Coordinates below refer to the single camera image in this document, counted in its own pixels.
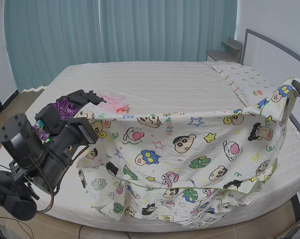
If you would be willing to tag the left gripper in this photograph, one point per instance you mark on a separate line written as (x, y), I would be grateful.
(75, 138)

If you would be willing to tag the white printed pyjama top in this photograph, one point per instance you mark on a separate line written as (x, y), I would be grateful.
(184, 158)

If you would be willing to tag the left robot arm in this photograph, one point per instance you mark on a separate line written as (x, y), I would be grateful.
(17, 138)

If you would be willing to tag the bed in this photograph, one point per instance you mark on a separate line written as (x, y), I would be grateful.
(164, 88)

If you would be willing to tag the purple garment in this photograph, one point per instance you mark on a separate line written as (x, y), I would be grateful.
(65, 108)

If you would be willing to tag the black garment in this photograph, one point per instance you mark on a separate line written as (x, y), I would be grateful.
(80, 97)

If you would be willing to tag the pink garment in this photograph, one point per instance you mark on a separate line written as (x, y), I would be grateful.
(115, 102)

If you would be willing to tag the blue-green curtain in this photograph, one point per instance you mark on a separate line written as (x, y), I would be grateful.
(164, 21)
(52, 33)

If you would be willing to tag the grey bedside table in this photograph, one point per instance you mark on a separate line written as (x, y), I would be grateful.
(222, 55)

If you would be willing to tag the white printed pillow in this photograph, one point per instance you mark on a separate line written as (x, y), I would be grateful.
(244, 81)

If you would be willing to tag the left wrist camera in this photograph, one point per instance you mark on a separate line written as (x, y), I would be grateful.
(49, 117)

